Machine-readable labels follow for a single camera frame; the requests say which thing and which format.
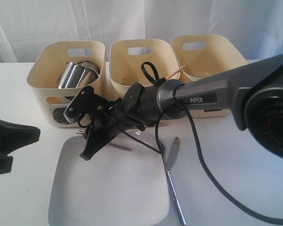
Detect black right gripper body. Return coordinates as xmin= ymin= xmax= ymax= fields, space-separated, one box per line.
xmin=89 ymin=98 xmax=145 ymax=141

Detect steel mug sideways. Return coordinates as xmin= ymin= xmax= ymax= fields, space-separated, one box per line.
xmin=57 ymin=62 xmax=99 ymax=89

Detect steel mug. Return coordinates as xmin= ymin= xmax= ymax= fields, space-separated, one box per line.
xmin=78 ymin=61 xmax=100 ymax=76

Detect wooden chopstick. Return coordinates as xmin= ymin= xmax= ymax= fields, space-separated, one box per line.
xmin=166 ymin=65 xmax=187 ymax=80

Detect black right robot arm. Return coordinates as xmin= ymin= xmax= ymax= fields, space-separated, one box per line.
xmin=80 ymin=54 xmax=283 ymax=161

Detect small steel fork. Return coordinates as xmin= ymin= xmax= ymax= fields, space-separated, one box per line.
xmin=75 ymin=129 xmax=132 ymax=151

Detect white square plate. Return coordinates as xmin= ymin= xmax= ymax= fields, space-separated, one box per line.
xmin=48 ymin=130 xmax=169 ymax=226

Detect steel spoon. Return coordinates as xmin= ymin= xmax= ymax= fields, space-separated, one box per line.
xmin=158 ymin=140 xmax=166 ymax=170

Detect cream bin with triangle mark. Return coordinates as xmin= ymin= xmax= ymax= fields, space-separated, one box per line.
xmin=109 ymin=39 xmax=180 ymax=99

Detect steel table knife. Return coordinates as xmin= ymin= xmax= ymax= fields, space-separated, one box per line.
xmin=164 ymin=137 xmax=187 ymax=226

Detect cream bin with circle mark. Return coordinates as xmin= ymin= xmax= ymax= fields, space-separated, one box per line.
xmin=26 ymin=40 xmax=106 ymax=128

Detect cream bin with square mark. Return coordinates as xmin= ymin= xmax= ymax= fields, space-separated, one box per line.
xmin=170 ymin=34 xmax=250 ymax=118

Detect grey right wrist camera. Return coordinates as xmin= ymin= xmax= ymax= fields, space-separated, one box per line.
xmin=64 ymin=86 xmax=104 ymax=124

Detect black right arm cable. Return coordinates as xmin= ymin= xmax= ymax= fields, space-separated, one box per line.
xmin=108 ymin=61 xmax=283 ymax=222

